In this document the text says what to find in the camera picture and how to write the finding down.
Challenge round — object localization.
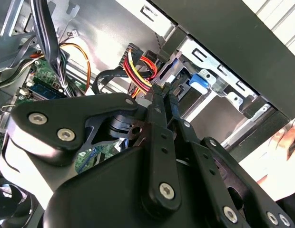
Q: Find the black disk data wire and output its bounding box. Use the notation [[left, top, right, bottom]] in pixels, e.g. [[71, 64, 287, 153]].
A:
[[91, 66, 131, 97]]

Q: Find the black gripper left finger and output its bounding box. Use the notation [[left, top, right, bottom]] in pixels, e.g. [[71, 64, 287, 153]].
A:
[[9, 84, 183, 212]]

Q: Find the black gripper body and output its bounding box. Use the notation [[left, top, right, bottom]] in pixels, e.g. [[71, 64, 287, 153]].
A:
[[44, 144, 217, 228]]

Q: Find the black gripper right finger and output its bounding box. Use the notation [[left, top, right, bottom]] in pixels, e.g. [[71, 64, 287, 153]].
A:
[[164, 82, 295, 228]]

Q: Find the red yellow disk power wire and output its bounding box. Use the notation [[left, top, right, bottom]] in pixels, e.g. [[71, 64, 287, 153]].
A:
[[118, 42, 162, 98]]

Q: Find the person's hand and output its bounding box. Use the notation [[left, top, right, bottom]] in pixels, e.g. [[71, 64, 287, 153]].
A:
[[256, 124, 295, 188]]

